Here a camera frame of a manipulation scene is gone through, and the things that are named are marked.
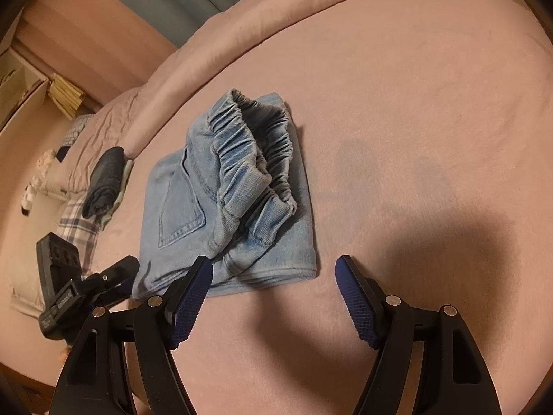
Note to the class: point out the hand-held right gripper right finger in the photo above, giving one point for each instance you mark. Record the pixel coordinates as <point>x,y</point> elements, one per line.
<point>358,302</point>

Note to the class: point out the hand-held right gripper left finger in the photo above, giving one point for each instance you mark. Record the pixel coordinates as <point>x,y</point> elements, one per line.
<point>190,302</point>

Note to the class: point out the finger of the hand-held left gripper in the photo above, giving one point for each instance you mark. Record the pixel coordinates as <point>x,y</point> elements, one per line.
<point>114,297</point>
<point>119,270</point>

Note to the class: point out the light blue denim pants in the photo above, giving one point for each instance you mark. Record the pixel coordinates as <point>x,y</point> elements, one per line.
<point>185,207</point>

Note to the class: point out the plaid blanket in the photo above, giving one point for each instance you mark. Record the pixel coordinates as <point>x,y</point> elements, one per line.
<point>80,229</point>

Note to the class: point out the dark folded clothes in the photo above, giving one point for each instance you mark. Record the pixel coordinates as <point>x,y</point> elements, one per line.
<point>103,181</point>

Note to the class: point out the white and black sock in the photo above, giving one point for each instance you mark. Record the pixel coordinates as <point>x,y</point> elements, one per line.
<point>29,199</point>

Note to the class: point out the white lacy cloth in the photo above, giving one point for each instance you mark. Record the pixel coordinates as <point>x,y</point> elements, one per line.
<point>46,162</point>

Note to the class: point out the blue checked cloth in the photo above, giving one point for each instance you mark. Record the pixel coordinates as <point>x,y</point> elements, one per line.
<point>75,129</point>

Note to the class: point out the pink bed cover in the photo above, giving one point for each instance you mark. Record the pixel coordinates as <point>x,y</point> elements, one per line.
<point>410,138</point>

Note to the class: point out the stack of books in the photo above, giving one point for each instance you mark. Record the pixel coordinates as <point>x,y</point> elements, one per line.
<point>65,95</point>

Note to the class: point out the white shelf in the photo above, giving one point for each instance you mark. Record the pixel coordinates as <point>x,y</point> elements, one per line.
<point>21,90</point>

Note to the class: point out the pink curtain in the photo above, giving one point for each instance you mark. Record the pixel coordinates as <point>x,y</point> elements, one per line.
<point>99,39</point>

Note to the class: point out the pink rolled duvet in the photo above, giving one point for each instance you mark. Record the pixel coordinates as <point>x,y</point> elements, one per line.
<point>268,13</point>

